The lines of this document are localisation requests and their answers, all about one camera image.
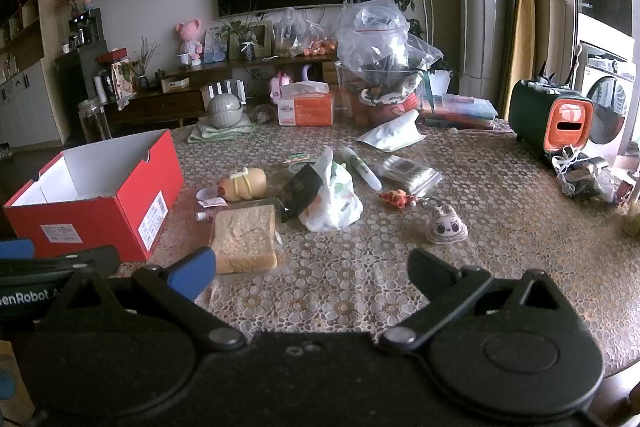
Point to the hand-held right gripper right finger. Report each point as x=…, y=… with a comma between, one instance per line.
x=425, y=269

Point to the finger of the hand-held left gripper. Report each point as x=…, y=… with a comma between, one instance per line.
x=75, y=263
x=15, y=249

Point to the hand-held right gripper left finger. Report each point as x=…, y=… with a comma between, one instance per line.
x=192, y=274

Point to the grey plush face toy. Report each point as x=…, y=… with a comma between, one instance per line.
x=445, y=229

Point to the red cardboard shoe box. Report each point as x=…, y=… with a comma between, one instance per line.
x=100, y=217

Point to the small pink white packet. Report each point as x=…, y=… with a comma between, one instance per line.
x=204, y=217

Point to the small orange toy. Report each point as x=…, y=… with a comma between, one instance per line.
x=396, y=198

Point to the clear packet stack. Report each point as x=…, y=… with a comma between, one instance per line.
x=407, y=174

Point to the tan plush toy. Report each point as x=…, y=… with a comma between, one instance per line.
x=245, y=184

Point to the white plastic shopping bag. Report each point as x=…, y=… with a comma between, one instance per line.
x=330, y=207

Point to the white green marker pen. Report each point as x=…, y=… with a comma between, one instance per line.
x=361, y=169

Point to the black packet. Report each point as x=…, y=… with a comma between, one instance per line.
x=300, y=189

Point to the small green orange packet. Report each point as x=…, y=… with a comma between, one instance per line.
x=299, y=158

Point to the white paper bag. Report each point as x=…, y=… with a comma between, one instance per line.
x=390, y=134

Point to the green folded cloth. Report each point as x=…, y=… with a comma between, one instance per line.
x=210, y=134

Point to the tall glass jar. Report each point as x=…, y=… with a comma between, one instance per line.
x=94, y=122

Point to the white shelf cabinet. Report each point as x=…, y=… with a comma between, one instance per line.
x=25, y=107

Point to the stack of coloured folders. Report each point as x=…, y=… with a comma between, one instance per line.
x=460, y=109

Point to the grey round bowl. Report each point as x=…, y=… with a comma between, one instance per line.
x=225, y=112

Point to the orange brown fabric bag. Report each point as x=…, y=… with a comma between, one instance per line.
x=390, y=107

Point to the wooden television cabinet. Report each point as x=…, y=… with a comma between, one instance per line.
x=160, y=104

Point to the white bottle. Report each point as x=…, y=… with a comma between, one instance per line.
x=98, y=89

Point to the small glass jar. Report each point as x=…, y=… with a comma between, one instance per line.
x=263, y=113

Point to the dark small fridge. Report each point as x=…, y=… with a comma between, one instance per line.
x=75, y=77

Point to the green orange appliance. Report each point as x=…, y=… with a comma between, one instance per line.
x=530, y=117

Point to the white planter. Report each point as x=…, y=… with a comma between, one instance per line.
x=440, y=82

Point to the printed snack bag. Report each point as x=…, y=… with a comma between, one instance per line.
x=122, y=79

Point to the small cardboard box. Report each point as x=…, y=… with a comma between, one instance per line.
x=176, y=84

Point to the white router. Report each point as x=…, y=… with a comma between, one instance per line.
x=235, y=88

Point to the dark vase with twigs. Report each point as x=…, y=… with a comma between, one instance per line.
x=142, y=82

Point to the orange white tissue box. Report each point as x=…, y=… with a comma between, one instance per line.
x=307, y=109

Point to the pink toy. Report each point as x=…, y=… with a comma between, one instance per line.
x=279, y=88

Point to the red flat box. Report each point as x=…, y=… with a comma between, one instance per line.
x=112, y=55

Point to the white cup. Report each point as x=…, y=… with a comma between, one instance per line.
x=185, y=61

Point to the small potted plant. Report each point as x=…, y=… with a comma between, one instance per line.
x=245, y=52

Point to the blue printed card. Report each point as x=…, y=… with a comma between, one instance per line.
x=216, y=47

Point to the purple swan toy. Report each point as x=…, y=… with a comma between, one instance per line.
x=305, y=74

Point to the black coffee machine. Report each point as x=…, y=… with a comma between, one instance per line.
x=85, y=29

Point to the pink plush doll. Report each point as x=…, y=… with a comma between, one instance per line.
x=190, y=39

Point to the pile of clear plastic bags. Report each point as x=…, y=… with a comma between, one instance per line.
x=375, y=37

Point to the plastic bag of oranges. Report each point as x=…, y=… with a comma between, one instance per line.
x=320, y=48

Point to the dried flower vase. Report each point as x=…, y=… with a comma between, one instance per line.
x=74, y=9

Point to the white washing machine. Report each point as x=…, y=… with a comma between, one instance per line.
x=612, y=107

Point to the clear plastic food bag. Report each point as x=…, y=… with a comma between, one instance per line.
x=287, y=37

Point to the white standing air conditioner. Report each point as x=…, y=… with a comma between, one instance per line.
x=482, y=7

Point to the wooden picture frame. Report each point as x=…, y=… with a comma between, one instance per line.
x=262, y=34

